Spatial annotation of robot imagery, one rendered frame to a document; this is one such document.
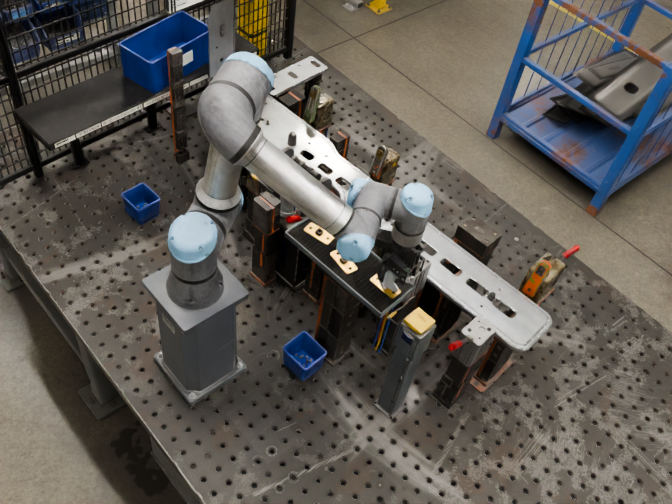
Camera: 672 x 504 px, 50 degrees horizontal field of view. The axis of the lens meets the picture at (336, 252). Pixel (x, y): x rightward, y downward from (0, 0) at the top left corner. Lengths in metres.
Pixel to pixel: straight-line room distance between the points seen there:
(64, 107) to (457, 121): 2.48
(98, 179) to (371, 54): 2.43
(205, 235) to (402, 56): 3.22
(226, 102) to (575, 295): 1.63
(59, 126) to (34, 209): 0.36
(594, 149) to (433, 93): 1.02
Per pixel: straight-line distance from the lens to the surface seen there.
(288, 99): 2.71
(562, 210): 4.05
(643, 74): 4.33
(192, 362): 2.06
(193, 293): 1.86
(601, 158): 4.21
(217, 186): 1.77
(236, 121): 1.47
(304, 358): 2.29
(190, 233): 1.77
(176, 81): 2.62
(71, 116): 2.58
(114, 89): 2.68
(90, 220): 2.68
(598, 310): 2.70
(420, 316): 1.87
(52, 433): 3.03
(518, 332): 2.13
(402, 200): 1.63
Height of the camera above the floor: 2.65
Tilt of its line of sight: 49 degrees down
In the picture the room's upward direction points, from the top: 10 degrees clockwise
